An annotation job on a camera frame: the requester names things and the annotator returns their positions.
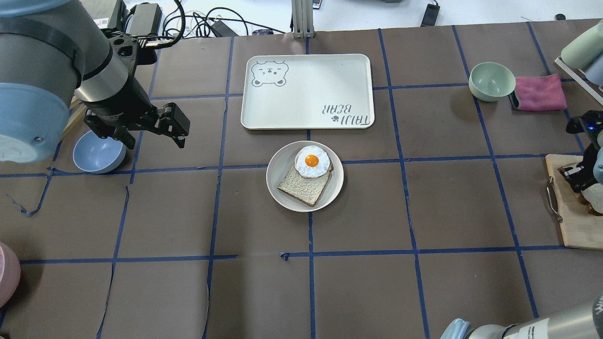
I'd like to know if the aluminium frame post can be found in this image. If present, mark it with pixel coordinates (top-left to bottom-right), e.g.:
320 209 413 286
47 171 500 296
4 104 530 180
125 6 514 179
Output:
291 0 315 39

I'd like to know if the fried egg toy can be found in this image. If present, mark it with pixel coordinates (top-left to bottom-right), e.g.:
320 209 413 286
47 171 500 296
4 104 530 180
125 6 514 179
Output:
293 145 331 178

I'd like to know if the cream bear tray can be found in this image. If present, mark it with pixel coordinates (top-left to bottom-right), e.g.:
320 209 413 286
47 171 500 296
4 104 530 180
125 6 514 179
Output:
240 54 375 129

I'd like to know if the green bowl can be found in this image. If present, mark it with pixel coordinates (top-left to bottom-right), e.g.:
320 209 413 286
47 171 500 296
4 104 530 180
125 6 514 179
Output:
469 62 516 102

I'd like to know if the white round plate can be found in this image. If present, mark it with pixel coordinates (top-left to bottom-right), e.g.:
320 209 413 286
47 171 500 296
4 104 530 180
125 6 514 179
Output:
266 141 344 212

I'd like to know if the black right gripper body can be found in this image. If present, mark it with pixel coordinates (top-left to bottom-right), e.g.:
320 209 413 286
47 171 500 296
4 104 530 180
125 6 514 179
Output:
559 110 603 193

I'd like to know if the wooden cutting board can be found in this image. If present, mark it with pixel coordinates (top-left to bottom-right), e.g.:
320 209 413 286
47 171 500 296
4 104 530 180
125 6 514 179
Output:
545 154 603 250

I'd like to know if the bread slice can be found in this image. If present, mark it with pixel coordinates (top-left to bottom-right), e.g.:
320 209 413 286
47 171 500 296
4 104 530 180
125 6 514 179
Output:
277 165 333 207

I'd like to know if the black power adapter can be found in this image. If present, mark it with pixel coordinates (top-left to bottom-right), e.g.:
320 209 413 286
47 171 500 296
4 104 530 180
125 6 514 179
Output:
420 2 440 27

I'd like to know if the blue bowl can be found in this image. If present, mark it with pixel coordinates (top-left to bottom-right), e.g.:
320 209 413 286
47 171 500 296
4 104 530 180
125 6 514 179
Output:
73 131 127 174

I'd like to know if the pink cloth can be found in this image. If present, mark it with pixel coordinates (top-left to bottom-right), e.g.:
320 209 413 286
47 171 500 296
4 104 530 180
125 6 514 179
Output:
508 74 567 112

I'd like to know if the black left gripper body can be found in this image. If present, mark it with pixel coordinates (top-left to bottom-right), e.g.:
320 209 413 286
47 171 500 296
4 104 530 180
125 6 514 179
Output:
84 84 163 150

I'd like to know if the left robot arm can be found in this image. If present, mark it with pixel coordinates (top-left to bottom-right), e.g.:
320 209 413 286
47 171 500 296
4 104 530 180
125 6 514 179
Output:
0 0 190 163

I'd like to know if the pink bowl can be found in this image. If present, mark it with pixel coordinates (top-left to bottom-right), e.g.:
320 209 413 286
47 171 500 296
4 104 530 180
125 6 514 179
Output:
0 242 21 307

